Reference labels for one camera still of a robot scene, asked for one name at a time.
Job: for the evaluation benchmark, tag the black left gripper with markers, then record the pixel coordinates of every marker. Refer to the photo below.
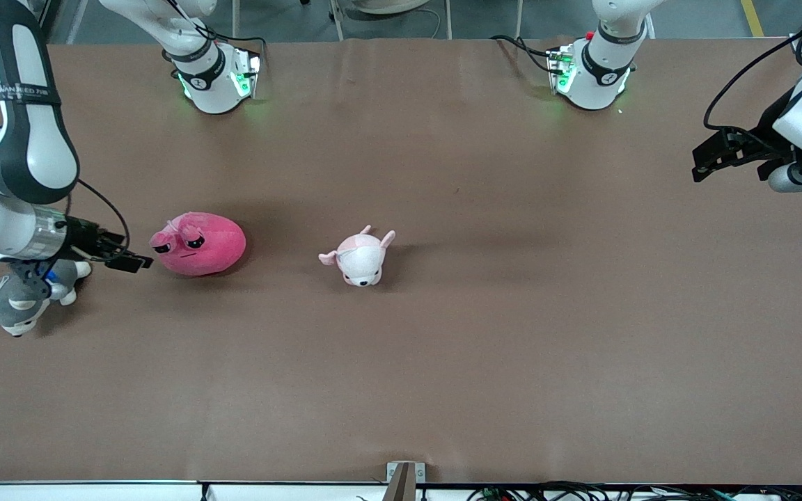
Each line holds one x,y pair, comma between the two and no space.
757,144

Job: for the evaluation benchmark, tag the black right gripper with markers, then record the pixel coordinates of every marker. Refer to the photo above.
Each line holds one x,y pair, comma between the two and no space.
82,235

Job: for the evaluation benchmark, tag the pink round plush toy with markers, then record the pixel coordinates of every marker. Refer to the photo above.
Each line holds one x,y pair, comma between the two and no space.
213,247

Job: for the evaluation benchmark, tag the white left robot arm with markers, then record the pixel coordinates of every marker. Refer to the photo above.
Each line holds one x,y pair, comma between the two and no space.
603,76

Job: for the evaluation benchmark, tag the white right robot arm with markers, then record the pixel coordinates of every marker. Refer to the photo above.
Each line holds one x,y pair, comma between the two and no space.
25,139

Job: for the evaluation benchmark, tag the grey husky plush toy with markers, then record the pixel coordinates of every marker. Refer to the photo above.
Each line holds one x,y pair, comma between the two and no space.
18,306

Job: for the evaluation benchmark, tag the pale pink puppy plush toy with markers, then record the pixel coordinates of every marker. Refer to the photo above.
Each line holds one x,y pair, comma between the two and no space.
363,261

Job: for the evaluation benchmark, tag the white metal leg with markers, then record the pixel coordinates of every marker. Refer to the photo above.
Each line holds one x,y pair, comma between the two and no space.
236,17
519,17

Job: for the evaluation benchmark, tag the brown table cover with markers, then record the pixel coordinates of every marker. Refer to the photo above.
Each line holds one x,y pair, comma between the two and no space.
443,383

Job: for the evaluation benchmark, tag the white stand with round base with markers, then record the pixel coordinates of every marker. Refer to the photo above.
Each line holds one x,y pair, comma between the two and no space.
390,5

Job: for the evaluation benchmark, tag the grey metal table bracket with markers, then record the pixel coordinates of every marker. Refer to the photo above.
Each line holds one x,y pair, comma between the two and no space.
401,483

